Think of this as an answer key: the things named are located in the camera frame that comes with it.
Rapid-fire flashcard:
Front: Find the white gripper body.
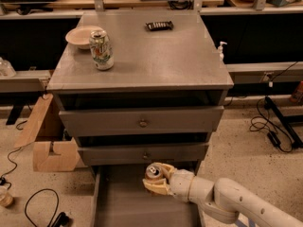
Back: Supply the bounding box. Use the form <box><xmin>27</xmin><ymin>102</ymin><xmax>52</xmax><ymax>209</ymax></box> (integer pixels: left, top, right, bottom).
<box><xmin>169</xmin><ymin>169</ymin><xmax>195</xmax><ymax>202</ymax></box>

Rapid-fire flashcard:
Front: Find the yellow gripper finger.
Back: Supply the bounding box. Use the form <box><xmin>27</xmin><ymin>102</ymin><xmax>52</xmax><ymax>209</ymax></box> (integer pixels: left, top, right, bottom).
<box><xmin>153</xmin><ymin>163</ymin><xmax>176</xmax><ymax>180</ymax></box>
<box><xmin>143</xmin><ymin>179</ymin><xmax>172</xmax><ymax>195</ymax></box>

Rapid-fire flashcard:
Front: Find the orange soda can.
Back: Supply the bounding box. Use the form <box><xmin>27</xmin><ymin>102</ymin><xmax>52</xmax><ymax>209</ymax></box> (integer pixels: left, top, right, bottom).
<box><xmin>145</xmin><ymin>165</ymin><xmax>163</xmax><ymax>183</ymax></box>

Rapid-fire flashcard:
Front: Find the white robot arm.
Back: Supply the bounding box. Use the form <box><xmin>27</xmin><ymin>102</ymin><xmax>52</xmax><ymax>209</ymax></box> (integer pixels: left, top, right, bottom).
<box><xmin>143</xmin><ymin>163</ymin><xmax>303</xmax><ymax>227</ymax></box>

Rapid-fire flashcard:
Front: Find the middle grey drawer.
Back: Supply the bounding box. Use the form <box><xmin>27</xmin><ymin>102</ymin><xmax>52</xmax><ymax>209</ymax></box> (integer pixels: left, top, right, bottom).
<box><xmin>78</xmin><ymin>143</ymin><xmax>208</xmax><ymax>166</ymax></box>

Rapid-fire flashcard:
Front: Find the bottom grey open drawer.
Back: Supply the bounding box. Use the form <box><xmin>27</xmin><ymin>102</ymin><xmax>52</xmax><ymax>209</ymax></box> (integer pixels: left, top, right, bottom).
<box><xmin>91</xmin><ymin>165</ymin><xmax>202</xmax><ymax>227</ymax></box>

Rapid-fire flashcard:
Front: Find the top grey drawer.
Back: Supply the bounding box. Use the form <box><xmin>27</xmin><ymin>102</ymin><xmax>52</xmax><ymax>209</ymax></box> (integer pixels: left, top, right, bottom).
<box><xmin>59</xmin><ymin>106</ymin><xmax>223</xmax><ymax>137</ymax></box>

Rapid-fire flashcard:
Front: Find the grey drawer cabinet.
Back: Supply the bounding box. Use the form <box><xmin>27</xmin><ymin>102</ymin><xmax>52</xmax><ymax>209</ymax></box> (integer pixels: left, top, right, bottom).
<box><xmin>45</xmin><ymin>9</ymin><xmax>235</xmax><ymax>227</ymax></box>

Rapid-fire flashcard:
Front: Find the green white soda can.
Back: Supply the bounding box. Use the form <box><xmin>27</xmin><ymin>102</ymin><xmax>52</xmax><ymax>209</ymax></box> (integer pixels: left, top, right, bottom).
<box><xmin>89</xmin><ymin>29</ymin><xmax>114</xmax><ymax>71</ymax></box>

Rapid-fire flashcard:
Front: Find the wooden block stand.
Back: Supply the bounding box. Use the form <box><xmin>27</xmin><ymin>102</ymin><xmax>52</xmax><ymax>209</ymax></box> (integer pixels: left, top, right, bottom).
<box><xmin>14</xmin><ymin>94</ymin><xmax>85</xmax><ymax>172</ymax></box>

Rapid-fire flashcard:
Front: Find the white pump bottle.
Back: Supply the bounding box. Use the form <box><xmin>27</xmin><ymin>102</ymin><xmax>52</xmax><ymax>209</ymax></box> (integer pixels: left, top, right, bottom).
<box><xmin>218</xmin><ymin>42</ymin><xmax>227</xmax><ymax>61</ymax></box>

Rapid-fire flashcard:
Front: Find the dark snack bar wrapper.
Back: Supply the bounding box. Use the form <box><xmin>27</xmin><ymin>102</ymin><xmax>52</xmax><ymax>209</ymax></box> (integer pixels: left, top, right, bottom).
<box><xmin>146</xmin><ymin>21</ymin><xmax>173</xmax><ymax>31</ymax></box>

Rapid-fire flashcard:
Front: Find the orange bottle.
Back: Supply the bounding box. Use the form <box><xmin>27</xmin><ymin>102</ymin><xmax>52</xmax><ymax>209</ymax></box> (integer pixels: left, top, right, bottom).
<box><xmin>290</xmin><ymin>81</ymin><xmax>303</xmax><ymax>103</ymax></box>

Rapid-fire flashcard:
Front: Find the clear plastic cup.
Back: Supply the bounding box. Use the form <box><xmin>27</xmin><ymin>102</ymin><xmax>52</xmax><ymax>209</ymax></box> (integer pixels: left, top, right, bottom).
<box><xmin>0</xmin><ymin>186</ymin><xmax>13</xmax><ymax>207</ymax></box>

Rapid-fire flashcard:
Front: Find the white bowl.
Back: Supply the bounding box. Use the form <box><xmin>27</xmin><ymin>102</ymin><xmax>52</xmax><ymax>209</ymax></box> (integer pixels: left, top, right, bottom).
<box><xmin>65</xmin><ymin>26</ymin><xmax>100</xmax><ymax>49</ymax></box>

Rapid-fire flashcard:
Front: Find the black floor cable left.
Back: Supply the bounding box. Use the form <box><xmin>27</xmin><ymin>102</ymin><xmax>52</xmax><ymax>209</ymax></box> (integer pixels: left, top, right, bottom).
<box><xmin>0</xmin><ymin>120</ymin><xmax>70</xmax><ymax>227</ymax></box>

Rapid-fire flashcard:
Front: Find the black cable and adapter right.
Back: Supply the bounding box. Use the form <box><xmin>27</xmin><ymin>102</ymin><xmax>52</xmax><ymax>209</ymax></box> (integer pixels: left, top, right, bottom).
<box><xmin>248</xmin><ymin>61</ymin><xmax>303</xmax><ymax>153</ymax></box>

